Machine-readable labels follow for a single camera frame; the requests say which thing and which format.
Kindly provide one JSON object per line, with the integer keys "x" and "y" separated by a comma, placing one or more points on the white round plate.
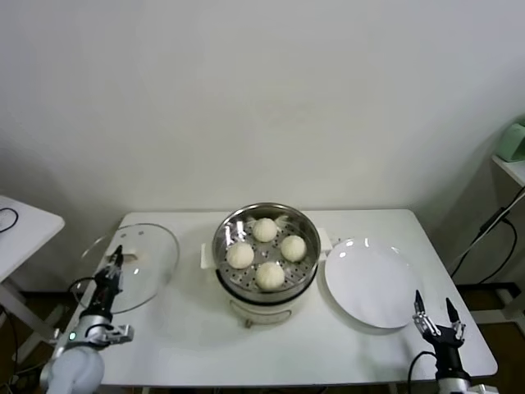
{"x": 373, "y": 283}

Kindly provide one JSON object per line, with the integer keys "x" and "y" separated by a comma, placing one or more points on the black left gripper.
{"x": 106, "y": 293}

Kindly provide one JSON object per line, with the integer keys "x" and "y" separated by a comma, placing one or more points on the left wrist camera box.
{"x": 121, "y": 332}

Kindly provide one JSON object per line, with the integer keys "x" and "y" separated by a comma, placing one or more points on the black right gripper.
{"x": 447, "y": 342}

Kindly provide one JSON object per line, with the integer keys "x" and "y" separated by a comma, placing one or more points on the white steamed baozi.
{"x": 264, "y": 230}
{"x": 293, "y": 248}
{"x": 240, "y": 255}
{"x": 270, "y": 276}

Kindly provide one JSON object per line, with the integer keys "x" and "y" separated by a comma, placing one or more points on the steel perforated steamer basket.
{"x": 225, "y": 230}

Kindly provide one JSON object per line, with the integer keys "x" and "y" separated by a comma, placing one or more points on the pale green appliance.
{"x": 512, "y": 141}

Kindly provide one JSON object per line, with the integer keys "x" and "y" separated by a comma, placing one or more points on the cream electric cooker pot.
{"x": 262, "y": 314}

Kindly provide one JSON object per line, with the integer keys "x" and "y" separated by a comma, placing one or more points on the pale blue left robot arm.
{"x": 74, "y": 369}

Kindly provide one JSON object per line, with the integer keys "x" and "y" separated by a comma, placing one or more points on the black power adapter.
{"x": 492, "y": 223}

